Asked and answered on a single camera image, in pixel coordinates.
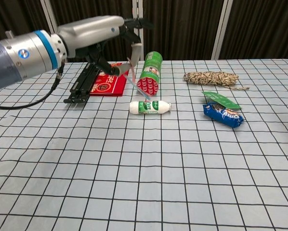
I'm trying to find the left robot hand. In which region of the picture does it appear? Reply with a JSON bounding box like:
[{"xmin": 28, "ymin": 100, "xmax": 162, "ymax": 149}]
[{"xmin": 57, "ymin": 15, "xmax": 156, "ymax": 78}]

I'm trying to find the dark divider screen panel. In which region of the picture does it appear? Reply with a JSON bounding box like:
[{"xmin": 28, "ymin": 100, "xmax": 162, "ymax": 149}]
[
  {"xmin": 143, "ymin": 0, "xmax": 224, "ymax": 61},
  {"xmin": 49, "ymin": 0, "xmax": 137, "ymax": 63},
  {"xmin": 220, "ymin": 0, "xmax": 288, "ymax": 60},
  {"xmin": 0, "ymin": 0, "xmax": 55, "ymax": 44}
]

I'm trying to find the black folding stand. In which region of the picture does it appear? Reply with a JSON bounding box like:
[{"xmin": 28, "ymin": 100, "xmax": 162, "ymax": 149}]
[{"xmin": 63, "ymin": 61, "xmax": 104, "ymax": 104}]

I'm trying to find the red printed envelope pack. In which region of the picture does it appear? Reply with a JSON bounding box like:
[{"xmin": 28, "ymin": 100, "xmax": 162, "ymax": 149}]
[{"xmin": 89, "ymin": 62, "xmax": 131, "ymax": 97}]

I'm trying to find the green chips can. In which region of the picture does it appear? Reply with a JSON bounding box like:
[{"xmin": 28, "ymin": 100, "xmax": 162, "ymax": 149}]
[{"xmin": 136, "ymin": 51, "xmax": 164, "ymax": 97}]

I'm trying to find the white milk bottle green label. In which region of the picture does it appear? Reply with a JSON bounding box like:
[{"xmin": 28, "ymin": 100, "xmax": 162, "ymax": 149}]
[{"xmin": 129, "ymin": 100, "xmax": 172, "ymax": 115}]

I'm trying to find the green flat packet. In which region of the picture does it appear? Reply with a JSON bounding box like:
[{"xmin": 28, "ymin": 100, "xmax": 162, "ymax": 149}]
[{"xmin": 201, "ymin": 90, "xmax": 242, "ymax": 110}]

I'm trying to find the blue Oreo cookie pack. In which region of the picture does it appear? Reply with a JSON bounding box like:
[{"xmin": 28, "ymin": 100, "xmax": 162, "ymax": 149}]
[{"xmin": 202, "ymin": 102, "xmax": 245, "ymax": 129}]

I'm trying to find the checked light blue tablecloth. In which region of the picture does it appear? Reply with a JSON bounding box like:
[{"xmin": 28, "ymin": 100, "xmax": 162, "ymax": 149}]
[{"xmin": 0, "ymin": 58, "xmax": 288, "ymax": 231}]

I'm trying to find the white divider frame post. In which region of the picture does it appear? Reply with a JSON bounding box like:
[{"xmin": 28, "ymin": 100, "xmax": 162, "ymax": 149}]
[
  {"xmin": 210, "ymin": 0, "xmax": 234, "ymax": 60},
  {"xmin": 131, "ymin": 0, "xmax": 144, "ymax": 61},
  {"xmin": 39, "ymin": 0, "xmax": 60, "ymax": 33}
]

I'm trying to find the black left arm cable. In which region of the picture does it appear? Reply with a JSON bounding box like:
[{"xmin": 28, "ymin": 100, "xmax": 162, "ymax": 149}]
[{"xmin": 0, "ymin": 61, "xmax": 65, "ymax": 110}]

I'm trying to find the braided rope bundle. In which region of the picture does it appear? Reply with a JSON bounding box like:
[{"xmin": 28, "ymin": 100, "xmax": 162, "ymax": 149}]
[{"xmin": 183, "ymin": 71, "xmax": 250, "ymax": 91}]

